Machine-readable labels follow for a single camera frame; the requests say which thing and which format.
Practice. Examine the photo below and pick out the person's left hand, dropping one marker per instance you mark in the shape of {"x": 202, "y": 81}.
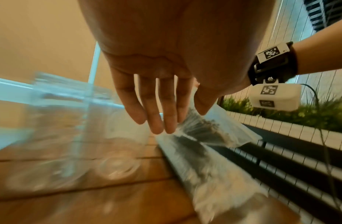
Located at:
{"x": 165, "y": 39}

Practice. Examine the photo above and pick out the transparent plastic cup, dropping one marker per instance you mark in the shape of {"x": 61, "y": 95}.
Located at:
{"x": 43, "y": 131}
{"x": 118, "y": 166}

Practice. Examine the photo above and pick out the clear plastic zip bag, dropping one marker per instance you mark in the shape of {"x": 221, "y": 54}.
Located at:
{"x": 215, "y": 175}

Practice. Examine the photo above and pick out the person's right forearm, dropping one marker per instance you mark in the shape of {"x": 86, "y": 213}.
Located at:
{"x": 323, "y": 54}

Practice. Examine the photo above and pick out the black wristband with white markers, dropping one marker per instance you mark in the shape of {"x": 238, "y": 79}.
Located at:
{"x": 278, "y": 67}

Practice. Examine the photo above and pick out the beige roller blind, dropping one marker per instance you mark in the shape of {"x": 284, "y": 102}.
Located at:
{"x": 35, "y": 32}

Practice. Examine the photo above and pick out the white tiled planter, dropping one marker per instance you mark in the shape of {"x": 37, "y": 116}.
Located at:
{"x": 298, "y": 131}

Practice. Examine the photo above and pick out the green plant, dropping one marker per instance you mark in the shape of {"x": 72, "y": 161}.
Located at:
{"x": 325, "y": 118}

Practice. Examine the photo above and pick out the black slatted bench backrest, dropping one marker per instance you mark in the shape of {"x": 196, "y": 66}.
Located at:
{"x": 298, "y": 166}

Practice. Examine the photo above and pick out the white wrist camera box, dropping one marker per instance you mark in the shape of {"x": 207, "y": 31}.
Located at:
{"x": 287, "y": 98}

